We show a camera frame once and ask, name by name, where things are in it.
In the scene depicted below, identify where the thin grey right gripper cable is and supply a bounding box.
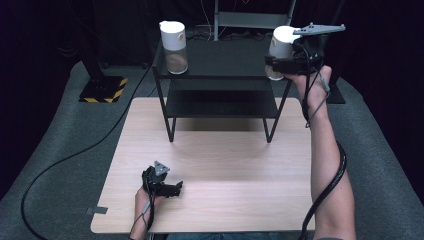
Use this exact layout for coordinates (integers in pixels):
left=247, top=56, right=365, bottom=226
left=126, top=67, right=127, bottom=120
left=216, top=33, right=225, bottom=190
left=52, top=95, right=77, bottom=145
left=304, top=73, right=332, bottom=129

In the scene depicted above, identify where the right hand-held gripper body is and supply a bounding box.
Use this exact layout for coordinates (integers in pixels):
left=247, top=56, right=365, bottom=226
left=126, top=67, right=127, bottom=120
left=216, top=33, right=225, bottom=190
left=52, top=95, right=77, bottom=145
left=286, top=22, right=346, bottom=76

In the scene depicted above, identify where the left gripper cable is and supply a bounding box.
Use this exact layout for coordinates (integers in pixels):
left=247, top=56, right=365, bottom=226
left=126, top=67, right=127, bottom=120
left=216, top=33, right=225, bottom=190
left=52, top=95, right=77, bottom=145
left=129, top=193, right=157, bottom=240

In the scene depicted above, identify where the person's right hand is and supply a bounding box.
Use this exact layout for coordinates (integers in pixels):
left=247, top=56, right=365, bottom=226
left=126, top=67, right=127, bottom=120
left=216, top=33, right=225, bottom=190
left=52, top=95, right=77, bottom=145
left=284, top=64, right=333, bottom=113

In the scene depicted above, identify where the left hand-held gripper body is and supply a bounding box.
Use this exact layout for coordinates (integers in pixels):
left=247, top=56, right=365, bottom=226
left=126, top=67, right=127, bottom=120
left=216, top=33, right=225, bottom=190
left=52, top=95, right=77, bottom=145
left=141, top=160, right=172, bottom=198

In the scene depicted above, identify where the black metal shelf rack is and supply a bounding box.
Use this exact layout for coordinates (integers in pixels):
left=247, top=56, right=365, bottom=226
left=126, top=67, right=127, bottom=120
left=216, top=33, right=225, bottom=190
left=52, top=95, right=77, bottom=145
left=151, top=38, right=294, bottom=144

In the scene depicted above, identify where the long black floor cable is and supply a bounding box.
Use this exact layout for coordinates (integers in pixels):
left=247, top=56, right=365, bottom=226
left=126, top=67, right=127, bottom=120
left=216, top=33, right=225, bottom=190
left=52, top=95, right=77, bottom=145
left=20, top=63, right=154, bottom=240

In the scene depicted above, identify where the black flat stand base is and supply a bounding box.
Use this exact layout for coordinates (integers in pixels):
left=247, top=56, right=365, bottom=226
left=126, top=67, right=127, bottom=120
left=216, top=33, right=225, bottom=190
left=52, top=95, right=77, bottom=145
left=328, top=78, right=347, bottom=105

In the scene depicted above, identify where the thick black right gripper cable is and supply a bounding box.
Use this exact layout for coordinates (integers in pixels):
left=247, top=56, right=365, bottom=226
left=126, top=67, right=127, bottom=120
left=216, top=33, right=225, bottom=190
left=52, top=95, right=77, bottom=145
left=297, top=41, right=348, bottom=240

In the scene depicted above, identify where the person's left hand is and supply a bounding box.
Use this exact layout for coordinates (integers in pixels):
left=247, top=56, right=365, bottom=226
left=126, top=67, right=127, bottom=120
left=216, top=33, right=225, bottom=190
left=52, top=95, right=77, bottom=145
left=134, top=185, right=168, bottom=218

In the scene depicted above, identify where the grey tape strip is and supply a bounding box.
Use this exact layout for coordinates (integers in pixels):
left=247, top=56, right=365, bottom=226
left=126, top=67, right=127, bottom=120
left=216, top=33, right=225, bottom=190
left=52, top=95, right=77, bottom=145
left=85, top=206, right=109, bottom=215

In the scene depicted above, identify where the black stand with striped base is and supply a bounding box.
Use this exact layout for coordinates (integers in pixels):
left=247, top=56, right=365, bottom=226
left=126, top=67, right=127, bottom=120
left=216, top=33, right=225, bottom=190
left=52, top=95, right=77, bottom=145
left=78, top=43, right=129, bottom=104

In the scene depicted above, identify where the glass jar with white lid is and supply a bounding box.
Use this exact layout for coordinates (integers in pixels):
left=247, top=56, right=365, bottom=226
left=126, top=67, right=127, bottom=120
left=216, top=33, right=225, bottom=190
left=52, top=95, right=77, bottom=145
left=264, top=25, right=301, bottom=82
left=158, top=20, right=189, bottom=75

